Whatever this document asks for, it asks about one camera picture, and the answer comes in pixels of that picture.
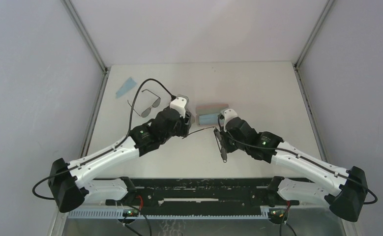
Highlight gold frame dark sunglasses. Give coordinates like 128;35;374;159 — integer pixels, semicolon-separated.
180;126;228;163

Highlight pink glasses case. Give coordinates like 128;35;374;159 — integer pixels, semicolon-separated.
195;103;229;126

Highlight small light blue cloth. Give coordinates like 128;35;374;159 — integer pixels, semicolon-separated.
115;77;137;99

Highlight light blue cleaning cloth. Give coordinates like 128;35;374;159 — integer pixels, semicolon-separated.
198;113;219;126

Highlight grey marbled glasses case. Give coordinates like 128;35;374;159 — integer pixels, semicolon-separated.
190;115;196;124

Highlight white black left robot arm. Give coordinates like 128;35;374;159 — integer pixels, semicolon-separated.
48;107;192;213

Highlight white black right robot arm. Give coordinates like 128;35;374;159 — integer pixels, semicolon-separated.
214;115;372;222

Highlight black left camera cable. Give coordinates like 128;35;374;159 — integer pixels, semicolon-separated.
32;78;177;201

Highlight black camera cable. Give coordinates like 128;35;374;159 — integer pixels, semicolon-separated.
32;78;177;201
217;114;378;205

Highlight black right camera cable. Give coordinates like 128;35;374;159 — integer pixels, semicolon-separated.
217;114;378;205

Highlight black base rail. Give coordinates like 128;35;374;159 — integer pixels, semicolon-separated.
105;177;300;216

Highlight aluminium frame post left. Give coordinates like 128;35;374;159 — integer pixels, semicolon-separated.
60;0;108;73

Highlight aluminium frame post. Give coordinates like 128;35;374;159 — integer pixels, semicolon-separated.
60;0;108;73
293;0;337;70

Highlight aluminium frame post right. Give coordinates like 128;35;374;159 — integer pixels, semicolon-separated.
293;0;337;70

